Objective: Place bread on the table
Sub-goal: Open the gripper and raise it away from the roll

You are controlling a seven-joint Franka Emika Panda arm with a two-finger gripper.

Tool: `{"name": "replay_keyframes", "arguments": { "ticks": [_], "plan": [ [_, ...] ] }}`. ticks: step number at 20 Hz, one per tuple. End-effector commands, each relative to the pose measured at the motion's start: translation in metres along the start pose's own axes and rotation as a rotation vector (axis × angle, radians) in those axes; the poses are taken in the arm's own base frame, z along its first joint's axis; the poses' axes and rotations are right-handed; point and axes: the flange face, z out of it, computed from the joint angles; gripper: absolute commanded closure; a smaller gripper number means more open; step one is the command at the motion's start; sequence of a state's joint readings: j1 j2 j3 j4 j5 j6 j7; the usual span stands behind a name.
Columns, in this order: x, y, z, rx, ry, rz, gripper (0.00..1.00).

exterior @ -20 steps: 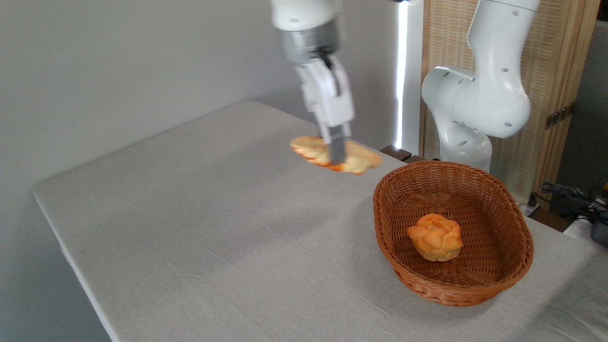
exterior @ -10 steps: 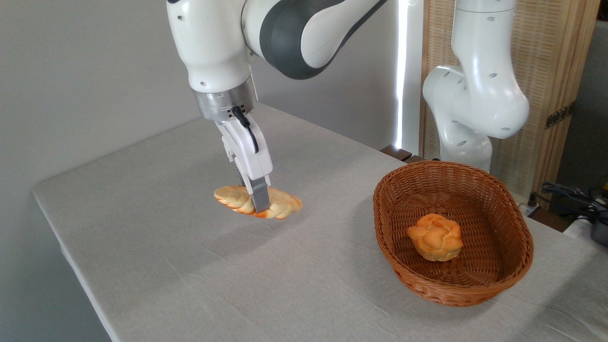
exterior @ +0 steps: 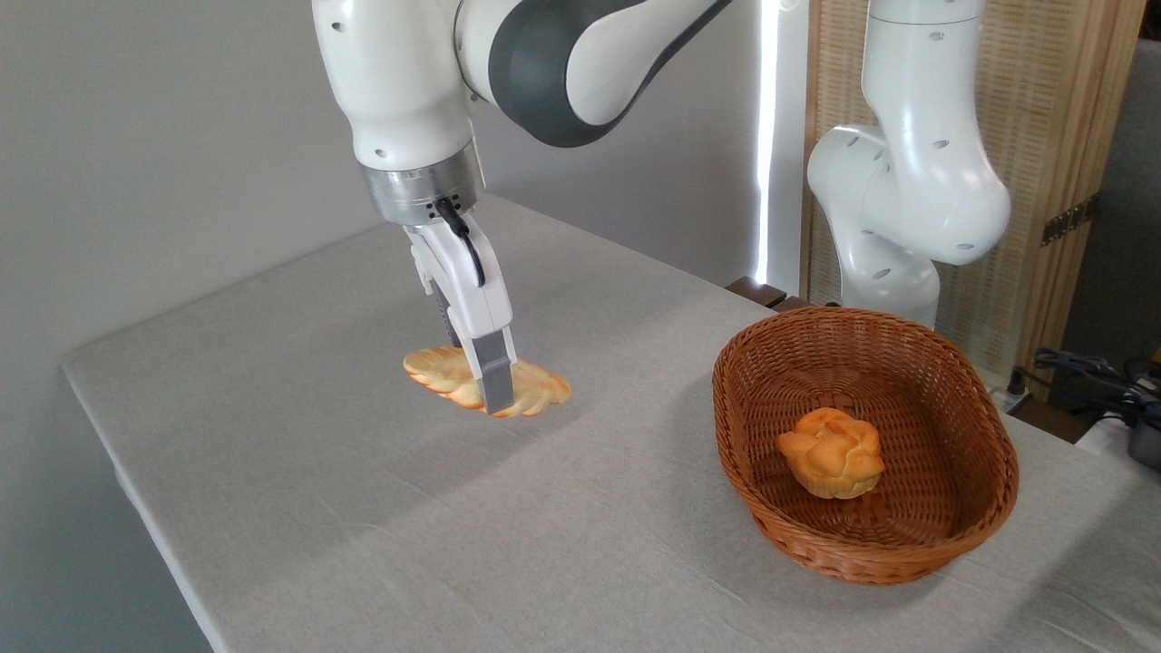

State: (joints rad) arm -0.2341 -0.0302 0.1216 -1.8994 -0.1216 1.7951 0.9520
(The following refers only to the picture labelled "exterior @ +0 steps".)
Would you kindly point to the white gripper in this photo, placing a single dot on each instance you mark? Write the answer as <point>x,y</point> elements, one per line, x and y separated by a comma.
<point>476,304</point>

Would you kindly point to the long braided bread loaf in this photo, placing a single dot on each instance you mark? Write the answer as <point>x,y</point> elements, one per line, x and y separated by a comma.
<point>544,390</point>

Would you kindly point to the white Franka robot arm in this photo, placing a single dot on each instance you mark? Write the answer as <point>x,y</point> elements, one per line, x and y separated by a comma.
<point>399,73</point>

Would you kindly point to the round knotted bread roll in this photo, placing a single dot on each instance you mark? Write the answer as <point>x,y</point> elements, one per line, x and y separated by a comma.
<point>832,453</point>

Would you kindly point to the grey tablecloth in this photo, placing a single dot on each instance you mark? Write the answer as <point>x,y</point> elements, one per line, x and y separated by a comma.
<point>408,526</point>

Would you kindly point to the dark wooden furniture corner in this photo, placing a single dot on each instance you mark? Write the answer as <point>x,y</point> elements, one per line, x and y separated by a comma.
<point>760,292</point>

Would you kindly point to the brown wicker basket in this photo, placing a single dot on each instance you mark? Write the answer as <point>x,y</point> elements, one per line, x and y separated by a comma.
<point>961,435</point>

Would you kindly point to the black screen hinge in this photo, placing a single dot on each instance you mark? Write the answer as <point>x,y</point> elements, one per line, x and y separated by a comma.
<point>1068,220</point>

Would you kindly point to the dark grey box device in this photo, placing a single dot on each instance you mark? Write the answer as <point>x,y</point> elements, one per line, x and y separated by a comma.
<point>1147,444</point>

